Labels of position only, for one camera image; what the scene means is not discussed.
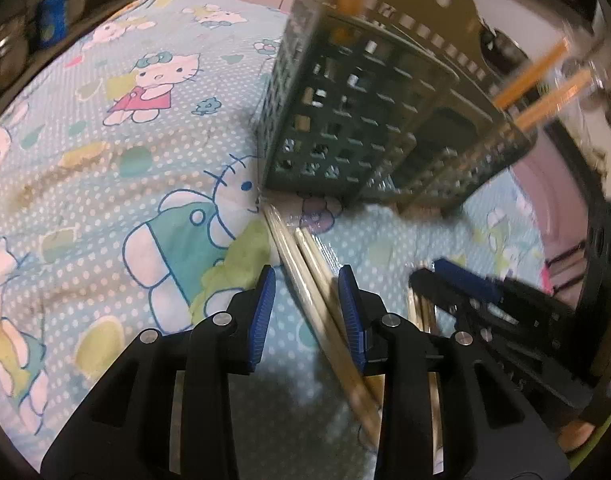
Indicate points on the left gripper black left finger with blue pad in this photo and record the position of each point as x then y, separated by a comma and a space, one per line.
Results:
162, 410

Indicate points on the green plastic utensil caddy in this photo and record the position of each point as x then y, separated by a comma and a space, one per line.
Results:
393, 106

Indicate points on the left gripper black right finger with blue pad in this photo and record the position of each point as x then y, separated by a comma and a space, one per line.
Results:
449, 411

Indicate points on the chopstick pair long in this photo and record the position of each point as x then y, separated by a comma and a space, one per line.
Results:
324, 327

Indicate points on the steel pot on shelf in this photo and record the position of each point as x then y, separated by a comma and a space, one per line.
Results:
14, 50

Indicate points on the Hello Kitty tablecloth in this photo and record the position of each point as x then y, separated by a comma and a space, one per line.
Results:
128, 200

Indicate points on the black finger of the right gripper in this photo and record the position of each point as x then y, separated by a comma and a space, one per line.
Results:
523, 328

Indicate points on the blue plastic canister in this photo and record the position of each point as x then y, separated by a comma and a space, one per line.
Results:
52, 22

